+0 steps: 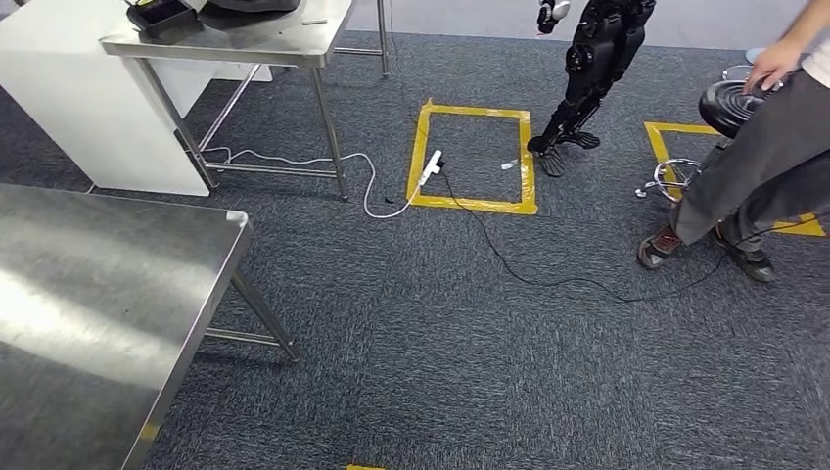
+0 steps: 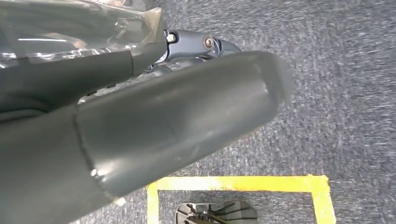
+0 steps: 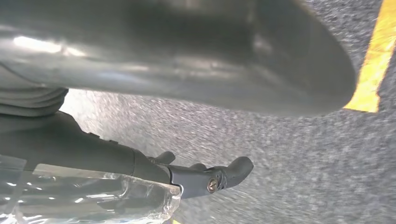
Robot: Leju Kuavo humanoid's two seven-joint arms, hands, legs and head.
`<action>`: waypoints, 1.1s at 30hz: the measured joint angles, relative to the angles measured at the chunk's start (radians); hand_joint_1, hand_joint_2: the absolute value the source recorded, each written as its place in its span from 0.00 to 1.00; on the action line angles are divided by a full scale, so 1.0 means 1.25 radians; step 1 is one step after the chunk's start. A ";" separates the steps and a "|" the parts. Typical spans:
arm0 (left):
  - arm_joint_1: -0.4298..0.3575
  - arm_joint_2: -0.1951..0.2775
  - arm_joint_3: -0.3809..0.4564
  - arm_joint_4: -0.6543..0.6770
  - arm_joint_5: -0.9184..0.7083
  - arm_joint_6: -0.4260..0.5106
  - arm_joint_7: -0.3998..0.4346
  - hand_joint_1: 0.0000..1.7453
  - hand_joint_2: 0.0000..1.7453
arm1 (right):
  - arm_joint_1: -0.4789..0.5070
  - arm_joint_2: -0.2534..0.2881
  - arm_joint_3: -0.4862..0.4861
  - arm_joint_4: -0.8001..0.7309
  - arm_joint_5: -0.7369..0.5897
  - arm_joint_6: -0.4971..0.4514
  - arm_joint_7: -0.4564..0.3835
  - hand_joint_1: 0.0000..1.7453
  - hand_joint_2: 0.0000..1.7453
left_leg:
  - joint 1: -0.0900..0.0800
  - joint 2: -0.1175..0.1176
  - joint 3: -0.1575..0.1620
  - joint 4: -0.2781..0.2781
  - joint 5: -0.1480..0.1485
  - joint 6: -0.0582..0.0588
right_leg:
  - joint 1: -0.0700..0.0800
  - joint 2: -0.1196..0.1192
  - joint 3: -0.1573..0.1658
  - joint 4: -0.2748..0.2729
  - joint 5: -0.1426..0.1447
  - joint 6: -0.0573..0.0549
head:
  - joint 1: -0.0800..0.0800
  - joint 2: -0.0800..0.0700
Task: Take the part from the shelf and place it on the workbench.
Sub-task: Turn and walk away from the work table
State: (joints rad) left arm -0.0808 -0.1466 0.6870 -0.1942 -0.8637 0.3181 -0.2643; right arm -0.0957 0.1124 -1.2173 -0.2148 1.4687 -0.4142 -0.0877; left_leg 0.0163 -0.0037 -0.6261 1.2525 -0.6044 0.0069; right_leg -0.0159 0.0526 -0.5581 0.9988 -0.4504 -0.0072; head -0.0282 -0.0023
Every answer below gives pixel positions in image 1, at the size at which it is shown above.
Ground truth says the person's hand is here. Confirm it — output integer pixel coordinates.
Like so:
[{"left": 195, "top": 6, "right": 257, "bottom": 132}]
[{"left": 744, "top": 37, "right": 806, "bottom": 93}]

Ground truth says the steel workbench table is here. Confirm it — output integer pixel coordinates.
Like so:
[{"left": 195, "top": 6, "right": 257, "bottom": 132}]
[
  {"left": 0, "top": 183, "right": 303, "bottom": 470},
  {"left": 99, "top": 0, "right": 392, "bottom": 203}
]

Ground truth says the black stool with chrome base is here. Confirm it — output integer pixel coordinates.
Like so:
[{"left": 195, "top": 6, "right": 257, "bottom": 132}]
[{"left": 633, "top": 63, "right": 787, "bottom": 208}]

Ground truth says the person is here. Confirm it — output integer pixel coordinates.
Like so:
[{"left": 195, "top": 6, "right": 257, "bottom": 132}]
[{"left": 637, "top": 0, "right": 830, "bottom": 284}]

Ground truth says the black humanoid robot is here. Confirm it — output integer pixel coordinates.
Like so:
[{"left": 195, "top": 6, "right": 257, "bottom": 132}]
[{"left": 526, "top": 0, "right": 658, "bottom": 179}]

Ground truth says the dark bulky object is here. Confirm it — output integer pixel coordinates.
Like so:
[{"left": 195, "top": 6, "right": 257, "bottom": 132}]
[{"left": 194, "top": 0, "right": 304, "bottom": 17}]

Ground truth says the black tray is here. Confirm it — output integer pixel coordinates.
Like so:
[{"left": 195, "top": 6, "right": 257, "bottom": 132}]
[{"left": 124, "top": 0, "right": 208, "bottom": 42}]

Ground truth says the white cabinet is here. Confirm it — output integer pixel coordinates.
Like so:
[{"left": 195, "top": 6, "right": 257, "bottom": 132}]
[{"left": 0, "top": 0, "right": 275, "bottom": 199}]

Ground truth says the black floor cable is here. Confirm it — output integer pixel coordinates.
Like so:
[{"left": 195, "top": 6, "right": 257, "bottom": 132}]
[{"left": 440, "top": 169, "right": 830, "bottom": 305}]

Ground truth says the white floor cable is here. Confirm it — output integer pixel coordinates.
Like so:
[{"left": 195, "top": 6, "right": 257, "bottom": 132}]
[{"left": 199, "top": 145, "right": 424, "bottom": 220}]

